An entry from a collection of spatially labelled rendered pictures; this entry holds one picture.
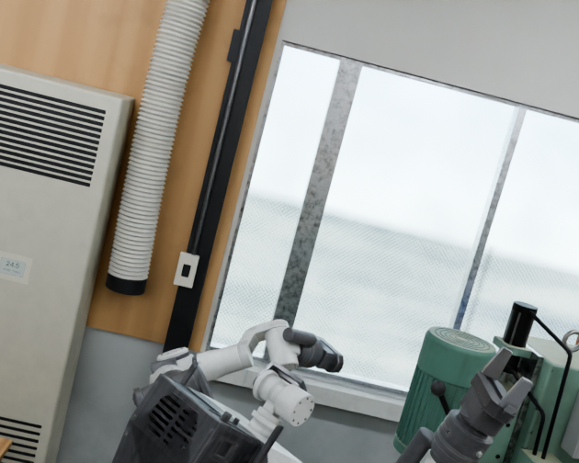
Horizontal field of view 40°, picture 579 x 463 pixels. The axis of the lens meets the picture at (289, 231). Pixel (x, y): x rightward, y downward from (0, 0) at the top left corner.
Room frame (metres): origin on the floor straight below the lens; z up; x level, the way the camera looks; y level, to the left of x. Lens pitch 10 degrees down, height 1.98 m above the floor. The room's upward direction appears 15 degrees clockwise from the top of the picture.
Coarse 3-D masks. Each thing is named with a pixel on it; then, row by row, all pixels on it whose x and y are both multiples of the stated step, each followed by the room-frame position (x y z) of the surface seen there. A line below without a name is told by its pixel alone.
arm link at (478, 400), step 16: (480, 384) 1.34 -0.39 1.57; (496, 384) 1.36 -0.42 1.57; (464, 400) 1.36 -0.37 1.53; (480, 400) 1.31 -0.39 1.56; (496, 400) 1.29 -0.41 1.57; (448, 416) 1.33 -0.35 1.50; (464, 416) 1.32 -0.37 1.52; (480, 416) 1.29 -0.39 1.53; (496, 416) 1.27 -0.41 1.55; (512, 416) 1.27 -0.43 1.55; (448, 432) 1.32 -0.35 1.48; (464, 432) 1.30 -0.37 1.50; (480, 432) 1.30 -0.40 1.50; (496, 432) 1.30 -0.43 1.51; (464, 448) 1.30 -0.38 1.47; (480, 448) 1.30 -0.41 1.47
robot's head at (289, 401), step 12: (264, 384) 1.48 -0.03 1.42; (276, 384) 1.47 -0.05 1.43; (288, 384) 1.46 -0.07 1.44; (264, 396) 1.47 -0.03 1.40; (276, 396) 1.45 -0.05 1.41; (288, 396) 1.43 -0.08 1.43; (300, 396) 1.43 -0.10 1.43; (264, 408) 1.45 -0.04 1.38; (276, 408) 1.44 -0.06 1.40; (288, 408) 1.42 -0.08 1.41; (300, 408) 1.43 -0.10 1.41; (312, 408) 1.46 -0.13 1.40; (264, 420) 1.43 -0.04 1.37; (276, 420) 1.44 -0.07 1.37; (288, 420) 1.42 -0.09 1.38; (300, 420) 1.44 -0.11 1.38
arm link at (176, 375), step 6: (168, 372) 1.65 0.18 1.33; (174, 372) 1.63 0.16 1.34; (180, 372) 1.59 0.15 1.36; (186, 372) 1.58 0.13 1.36; (174, 378) 1.57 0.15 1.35; (180, 378) 1.57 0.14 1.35; (192, 378) 1.57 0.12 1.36; (150, 384) 1.57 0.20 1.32; (192, 384) 1.56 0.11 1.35; (144, 390) 1.55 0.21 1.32; (198, 390) 1.56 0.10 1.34
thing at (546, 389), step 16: (528, 336) 2.02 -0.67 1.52; (544, 352) 1.90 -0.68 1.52; (560, 352) 1.94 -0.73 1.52; (576, 352) 1.99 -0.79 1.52; (544, 368) 1.84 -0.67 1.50; (560, 368) 1.82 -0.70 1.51; (576, 368) 1.83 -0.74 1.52; (544, 384) 1.82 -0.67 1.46; (560, 384) 1.83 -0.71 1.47; (576, 384) 1.83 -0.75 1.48; (544, 400) 1.82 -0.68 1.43; (528, 416) 1.84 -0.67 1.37; (560, 416) 1.83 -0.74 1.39; (528, 432) 1.82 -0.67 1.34; (544, 432) 1.83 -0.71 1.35; (560, 432) 1.83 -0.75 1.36; (528, 448) 1.82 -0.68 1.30; (560, 448) 1.84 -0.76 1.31
